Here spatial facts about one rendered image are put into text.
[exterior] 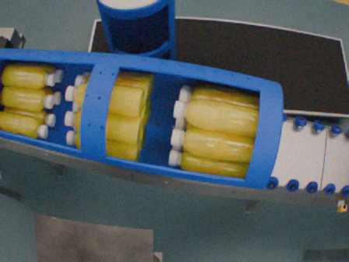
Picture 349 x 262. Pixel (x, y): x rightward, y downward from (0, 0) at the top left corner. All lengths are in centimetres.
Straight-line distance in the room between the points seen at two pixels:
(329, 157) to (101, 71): 77
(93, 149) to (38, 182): 129
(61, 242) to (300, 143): 80
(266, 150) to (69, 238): 60
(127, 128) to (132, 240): 31
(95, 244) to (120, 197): 105
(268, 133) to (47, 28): 190
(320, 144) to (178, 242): 107
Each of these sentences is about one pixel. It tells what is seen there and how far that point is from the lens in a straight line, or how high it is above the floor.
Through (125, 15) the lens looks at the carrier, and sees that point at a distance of 144.
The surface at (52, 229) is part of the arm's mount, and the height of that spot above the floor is 101.
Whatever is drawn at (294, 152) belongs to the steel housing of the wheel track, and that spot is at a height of 93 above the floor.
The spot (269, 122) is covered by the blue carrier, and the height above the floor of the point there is 123.
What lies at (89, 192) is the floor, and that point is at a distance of 229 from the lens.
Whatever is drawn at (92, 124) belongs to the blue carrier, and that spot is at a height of 121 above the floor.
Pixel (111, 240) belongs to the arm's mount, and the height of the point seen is 101.
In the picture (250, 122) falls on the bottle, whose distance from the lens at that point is 109.
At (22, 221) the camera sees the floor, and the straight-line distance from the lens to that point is 240.
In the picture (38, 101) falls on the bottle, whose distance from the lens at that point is 127.
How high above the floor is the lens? 223
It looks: 75 degrees down
